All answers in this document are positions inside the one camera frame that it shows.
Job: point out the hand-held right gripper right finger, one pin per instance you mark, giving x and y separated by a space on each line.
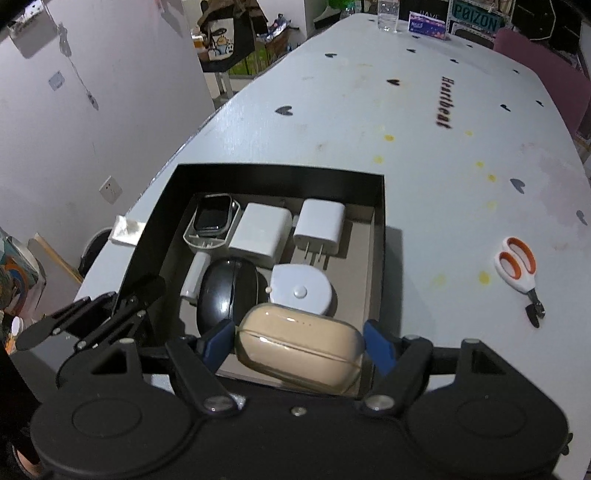
378 346

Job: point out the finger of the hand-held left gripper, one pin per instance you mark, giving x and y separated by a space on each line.
60 323
124 314

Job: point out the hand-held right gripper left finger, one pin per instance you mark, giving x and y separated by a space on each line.
219 344

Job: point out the black computer mouse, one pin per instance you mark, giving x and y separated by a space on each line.
226 295

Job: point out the beige earbuds case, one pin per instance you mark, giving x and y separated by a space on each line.
300 353

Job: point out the black cardboard box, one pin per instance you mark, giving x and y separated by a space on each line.
369 258

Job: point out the white round tape measure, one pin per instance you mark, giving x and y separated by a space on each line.
302 290

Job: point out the white charger block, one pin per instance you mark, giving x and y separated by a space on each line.
261 233

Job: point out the black smartwatch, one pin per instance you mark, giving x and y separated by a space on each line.
212 217

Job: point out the white charger with prongs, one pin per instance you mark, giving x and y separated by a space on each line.
318 224

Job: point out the colourful painting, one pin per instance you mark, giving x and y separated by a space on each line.
16 272

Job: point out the black chair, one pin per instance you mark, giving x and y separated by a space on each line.
92 251

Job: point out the cream wristwatch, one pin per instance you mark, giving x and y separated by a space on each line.
194 277

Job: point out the white crumpled packet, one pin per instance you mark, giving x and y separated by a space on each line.
127 230

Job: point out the black hanging bag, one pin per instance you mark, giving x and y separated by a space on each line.
231 37

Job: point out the blue tissue pack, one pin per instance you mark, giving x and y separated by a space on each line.
427 23

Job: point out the clear water bottle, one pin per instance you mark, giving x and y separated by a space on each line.
388 14

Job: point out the teal lettered sign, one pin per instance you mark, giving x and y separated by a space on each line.
475 21

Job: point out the white wall socket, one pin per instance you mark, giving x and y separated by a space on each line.
111 189

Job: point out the white wall switch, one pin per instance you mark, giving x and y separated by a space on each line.
56 81

